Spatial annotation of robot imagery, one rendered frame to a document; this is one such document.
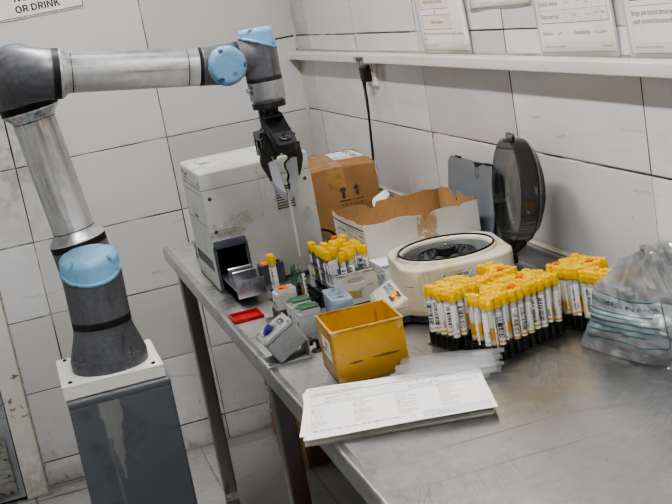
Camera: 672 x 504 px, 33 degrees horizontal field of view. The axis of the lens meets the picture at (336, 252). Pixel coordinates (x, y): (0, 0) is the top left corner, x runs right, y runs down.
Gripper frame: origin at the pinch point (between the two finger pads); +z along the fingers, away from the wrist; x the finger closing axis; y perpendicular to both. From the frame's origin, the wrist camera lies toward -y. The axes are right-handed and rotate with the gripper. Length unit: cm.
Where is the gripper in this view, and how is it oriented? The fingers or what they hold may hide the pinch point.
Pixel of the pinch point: (288, 194)
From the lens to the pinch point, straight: 243.5
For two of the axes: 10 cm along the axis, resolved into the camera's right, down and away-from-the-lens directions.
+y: -3.0, -1.7, 9.4
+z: 1.7, 9.6, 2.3
